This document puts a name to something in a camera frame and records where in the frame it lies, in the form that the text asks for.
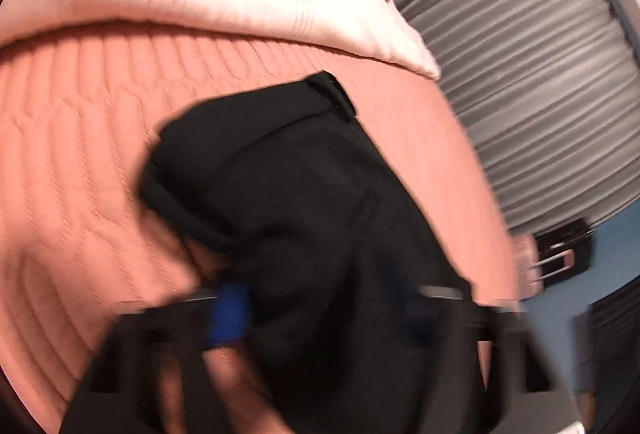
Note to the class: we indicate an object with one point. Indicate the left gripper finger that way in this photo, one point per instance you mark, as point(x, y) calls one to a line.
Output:
point(227, 316)

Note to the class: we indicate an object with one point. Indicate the pink hard suitcase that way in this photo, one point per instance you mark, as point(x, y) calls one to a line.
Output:
point(530, 263)

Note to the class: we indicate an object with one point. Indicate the grey pleated curtain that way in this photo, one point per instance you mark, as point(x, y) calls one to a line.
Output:
point(548, 91)

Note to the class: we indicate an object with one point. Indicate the black suitcase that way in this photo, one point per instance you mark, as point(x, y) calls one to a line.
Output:
point(576, 235)

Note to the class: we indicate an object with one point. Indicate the black pants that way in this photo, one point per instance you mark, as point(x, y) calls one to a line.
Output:
point(358, 323)

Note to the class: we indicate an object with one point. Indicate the salmon quilted bedspread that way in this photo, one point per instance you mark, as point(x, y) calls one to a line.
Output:
point(79, 110)

